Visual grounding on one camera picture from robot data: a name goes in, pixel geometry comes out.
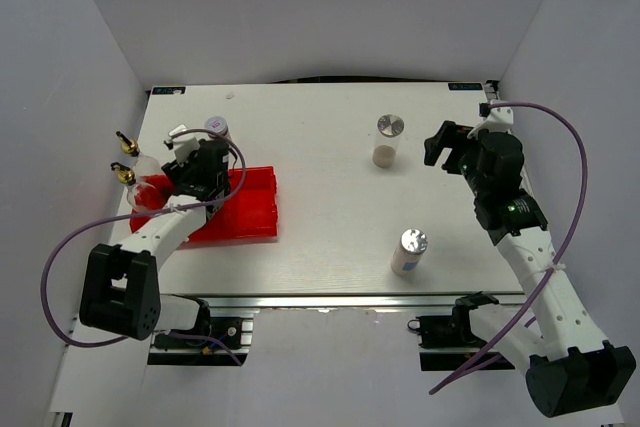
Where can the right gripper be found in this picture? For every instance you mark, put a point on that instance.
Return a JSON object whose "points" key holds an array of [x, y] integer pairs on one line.
{"points": [[448, 132]]}

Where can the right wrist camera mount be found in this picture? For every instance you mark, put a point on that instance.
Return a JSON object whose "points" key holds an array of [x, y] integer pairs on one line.
{"points": [[495, 117]]}

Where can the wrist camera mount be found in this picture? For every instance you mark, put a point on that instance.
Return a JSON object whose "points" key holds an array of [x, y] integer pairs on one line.
{"points": [[495, 117], [182, 146]]}

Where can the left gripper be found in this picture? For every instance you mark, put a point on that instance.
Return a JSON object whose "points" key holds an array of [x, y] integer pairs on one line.
{"points": [[176, 174]]}

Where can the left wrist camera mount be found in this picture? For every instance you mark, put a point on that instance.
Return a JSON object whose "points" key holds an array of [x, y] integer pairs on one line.
{"points": [[182, 146]]}

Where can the clear jar with metal lid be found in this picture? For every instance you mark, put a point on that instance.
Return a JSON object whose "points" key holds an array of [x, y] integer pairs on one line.
{"points": [[390, 127]]}

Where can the white shaker with metal lid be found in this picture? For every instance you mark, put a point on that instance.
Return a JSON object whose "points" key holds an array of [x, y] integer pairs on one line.
{"points": [[410, 249]]}

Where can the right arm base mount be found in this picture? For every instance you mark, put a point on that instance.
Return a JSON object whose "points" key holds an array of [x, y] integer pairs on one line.
{"points": [[445, 340]]}

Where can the red plastic organizer tray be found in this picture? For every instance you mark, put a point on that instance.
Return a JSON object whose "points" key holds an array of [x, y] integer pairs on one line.
{"points": [[252, 214]]}

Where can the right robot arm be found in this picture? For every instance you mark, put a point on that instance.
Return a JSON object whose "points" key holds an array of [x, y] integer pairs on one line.
{"points": [[568, 363]]}

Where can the clear glass oil bottle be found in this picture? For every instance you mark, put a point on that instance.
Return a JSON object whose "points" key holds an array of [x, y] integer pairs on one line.
{"points": [[142, 165]]}

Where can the aluminium table rail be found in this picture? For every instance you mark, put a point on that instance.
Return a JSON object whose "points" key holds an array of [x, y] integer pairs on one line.
{"points": [[491, 89]]}

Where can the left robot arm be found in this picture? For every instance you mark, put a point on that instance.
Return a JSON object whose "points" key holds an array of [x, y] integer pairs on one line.
{"points": [[121, 292]]}

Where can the small dark spice jar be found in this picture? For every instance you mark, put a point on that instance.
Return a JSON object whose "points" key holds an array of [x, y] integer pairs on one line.
{"points": [[217, 127]]}

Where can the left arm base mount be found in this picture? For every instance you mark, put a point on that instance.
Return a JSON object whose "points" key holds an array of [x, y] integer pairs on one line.
{"points": [[225, 342]]}

